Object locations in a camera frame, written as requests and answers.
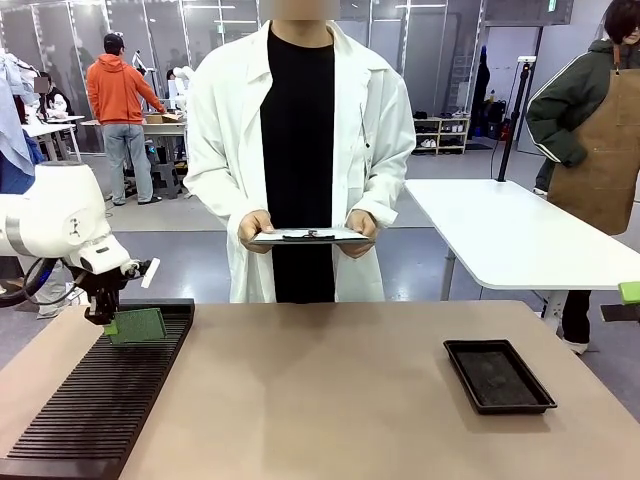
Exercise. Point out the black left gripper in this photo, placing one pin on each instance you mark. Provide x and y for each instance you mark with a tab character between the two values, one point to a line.
100	287

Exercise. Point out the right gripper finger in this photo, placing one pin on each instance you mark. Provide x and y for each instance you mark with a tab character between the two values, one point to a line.
630	291
622	313

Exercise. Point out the green PCB board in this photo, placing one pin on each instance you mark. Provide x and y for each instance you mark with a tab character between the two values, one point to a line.
140	326

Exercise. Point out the white paper sheet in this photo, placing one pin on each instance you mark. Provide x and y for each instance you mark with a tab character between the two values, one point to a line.
280	233

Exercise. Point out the grey clipboard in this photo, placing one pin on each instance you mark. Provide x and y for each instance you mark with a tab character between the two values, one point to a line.
300	241

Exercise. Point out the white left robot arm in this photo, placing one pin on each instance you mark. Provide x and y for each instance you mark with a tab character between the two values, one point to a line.
55	210

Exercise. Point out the person's right forearm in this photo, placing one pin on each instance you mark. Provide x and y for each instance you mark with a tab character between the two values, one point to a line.
215	200

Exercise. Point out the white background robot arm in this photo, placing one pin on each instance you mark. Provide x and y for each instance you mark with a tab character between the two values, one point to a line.
180	85

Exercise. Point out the person's left forearm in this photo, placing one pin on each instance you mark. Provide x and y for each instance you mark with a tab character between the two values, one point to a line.
390	195

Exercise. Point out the black slotted PCB rack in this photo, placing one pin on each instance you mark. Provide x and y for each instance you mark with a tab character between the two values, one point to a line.
100	400

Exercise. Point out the person's right hand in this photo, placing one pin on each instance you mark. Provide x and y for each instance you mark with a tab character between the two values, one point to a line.
252	225

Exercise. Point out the person's left hand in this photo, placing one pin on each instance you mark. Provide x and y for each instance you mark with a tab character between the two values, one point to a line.
365	222

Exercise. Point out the black plastic tray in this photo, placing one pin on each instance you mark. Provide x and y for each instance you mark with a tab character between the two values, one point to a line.
497	380

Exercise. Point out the white table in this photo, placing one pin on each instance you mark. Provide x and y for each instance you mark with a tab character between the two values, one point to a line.
500	225

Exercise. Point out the black step stool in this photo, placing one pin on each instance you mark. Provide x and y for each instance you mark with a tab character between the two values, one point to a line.
166	180

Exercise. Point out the black tripod pole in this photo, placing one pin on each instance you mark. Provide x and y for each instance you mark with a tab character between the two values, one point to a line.
510	140

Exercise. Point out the background desk with box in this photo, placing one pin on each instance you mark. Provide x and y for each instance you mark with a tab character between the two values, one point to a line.
165	128

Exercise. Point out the white background desk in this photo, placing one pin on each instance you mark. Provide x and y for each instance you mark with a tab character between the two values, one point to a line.
55	120

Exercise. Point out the cardboard box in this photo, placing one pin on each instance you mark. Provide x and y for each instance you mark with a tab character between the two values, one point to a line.
162	118

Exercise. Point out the person in blue shirt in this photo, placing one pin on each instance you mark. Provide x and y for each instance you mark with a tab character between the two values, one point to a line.
15	125

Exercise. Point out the seated person in dark jacket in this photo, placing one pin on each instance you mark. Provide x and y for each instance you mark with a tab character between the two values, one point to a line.
52	97

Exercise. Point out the person in white lab coat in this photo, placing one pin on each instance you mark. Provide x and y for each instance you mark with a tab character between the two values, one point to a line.
225	125

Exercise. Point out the person in orange hoodie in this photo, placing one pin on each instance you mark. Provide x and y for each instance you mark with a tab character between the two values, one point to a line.
117	90

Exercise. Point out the wooden shoe shelf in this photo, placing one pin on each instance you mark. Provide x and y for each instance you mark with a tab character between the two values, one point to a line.
440	132

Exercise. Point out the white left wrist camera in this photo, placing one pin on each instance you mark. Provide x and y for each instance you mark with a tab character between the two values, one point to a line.
150	272

